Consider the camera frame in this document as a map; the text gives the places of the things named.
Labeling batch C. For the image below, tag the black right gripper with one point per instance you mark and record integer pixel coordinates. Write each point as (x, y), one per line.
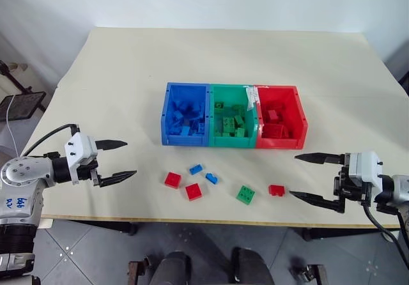
(351, 190)

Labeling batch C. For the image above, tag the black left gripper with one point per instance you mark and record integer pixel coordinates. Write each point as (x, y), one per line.
(87, 171)

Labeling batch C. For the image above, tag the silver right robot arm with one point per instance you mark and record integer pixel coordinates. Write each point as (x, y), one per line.
(401, 189)

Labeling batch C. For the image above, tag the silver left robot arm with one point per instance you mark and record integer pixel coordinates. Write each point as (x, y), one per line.
(22, 170)

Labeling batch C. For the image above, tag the small red toy brick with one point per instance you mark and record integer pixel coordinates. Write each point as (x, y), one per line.
(276, 190)

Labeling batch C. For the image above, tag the black table leg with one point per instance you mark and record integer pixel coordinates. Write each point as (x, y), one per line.
(133, 228)
(306, 234)

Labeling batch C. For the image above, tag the red plastic bin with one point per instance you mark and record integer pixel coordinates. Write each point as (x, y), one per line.
(278, 142)

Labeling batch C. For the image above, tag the blue plastic bin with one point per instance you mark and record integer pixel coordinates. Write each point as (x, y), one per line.
(166, 128)

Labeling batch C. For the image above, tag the red square toy brick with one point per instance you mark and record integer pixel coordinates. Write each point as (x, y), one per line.
(172, 179)
(193, 191)

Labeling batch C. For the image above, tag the green square toy brick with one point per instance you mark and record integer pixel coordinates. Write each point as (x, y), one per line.
(245, 195)

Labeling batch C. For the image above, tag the small blue toy brick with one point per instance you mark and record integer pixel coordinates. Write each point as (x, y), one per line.
(196, 169)
(211, 178)

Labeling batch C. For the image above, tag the rusty brown metal foot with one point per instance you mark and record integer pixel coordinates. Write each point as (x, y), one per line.
(310, 273)
(137, 272)

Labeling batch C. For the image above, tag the green plastic bin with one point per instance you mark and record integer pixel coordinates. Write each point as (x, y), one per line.
(231, 142)

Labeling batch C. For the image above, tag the black stand with tray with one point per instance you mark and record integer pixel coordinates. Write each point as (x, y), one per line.
(22, 104)

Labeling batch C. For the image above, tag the white torn label tape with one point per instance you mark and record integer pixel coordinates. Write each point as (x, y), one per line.
(250, 98)

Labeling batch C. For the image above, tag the bright green toy brick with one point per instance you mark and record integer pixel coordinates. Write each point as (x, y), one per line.
(228, 122)

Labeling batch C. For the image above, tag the dark rounded shape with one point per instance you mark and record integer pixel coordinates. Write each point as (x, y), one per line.
(252, 267)
(171, 269)

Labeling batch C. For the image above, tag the small dark green toy brick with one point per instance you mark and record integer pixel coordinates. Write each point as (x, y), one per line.
(219, 106)

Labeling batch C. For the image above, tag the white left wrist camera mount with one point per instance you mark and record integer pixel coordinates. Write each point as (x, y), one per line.
(80, 146)

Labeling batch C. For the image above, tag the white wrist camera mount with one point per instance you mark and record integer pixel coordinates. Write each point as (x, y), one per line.
(364, 166)
(80, 146)

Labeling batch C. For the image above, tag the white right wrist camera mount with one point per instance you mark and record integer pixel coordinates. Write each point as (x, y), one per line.
(364, 166)

